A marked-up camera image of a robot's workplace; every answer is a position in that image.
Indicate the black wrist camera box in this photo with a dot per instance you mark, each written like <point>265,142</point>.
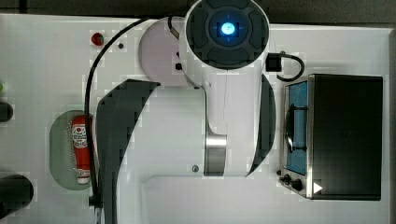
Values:
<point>273,62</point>

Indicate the black round pot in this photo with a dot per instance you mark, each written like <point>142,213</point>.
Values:
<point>6,112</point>

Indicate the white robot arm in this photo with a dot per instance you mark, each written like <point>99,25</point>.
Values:
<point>217,125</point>

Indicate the black cylinder container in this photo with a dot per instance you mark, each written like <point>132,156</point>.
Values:
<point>16,192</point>

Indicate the green oval strainer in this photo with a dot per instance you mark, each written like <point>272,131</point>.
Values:
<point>62,162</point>

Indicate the silver black toaster oven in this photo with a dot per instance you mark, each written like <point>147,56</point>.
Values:
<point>332,137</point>

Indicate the red ketchup bottle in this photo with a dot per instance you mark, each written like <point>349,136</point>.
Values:
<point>80,147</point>

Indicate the lilac round plate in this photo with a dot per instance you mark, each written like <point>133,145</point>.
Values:
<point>157,54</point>

